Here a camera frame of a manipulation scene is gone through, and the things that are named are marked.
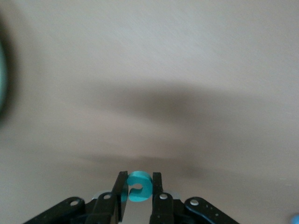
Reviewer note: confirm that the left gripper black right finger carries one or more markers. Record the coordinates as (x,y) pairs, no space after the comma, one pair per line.
(165,210)

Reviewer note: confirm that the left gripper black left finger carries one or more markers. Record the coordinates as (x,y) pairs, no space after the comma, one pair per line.
(102,210)

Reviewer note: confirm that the teal letter c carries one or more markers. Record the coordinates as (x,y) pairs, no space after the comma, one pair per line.
(146,186)

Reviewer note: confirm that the blue letter a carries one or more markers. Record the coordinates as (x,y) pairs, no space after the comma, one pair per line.
(296,220)

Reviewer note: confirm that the pale green plate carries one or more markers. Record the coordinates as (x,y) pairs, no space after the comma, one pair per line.
(2,81)

